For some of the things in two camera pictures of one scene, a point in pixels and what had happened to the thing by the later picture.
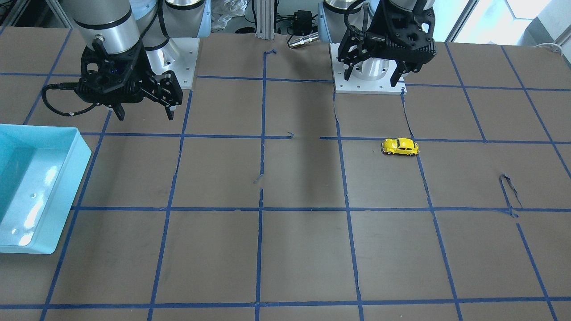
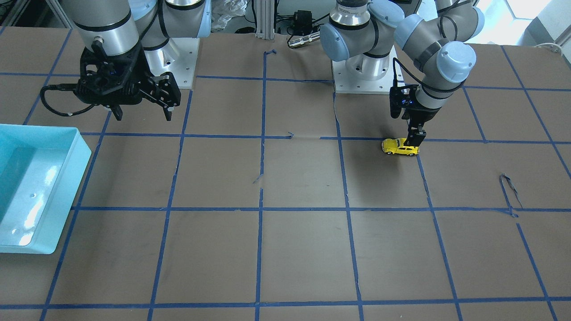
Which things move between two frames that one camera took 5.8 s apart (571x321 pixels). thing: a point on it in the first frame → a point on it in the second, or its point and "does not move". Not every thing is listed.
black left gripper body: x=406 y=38 → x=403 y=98
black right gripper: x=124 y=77 does not move
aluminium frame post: x=265 y=25 does not move
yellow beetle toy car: x=399 y=146 does not move
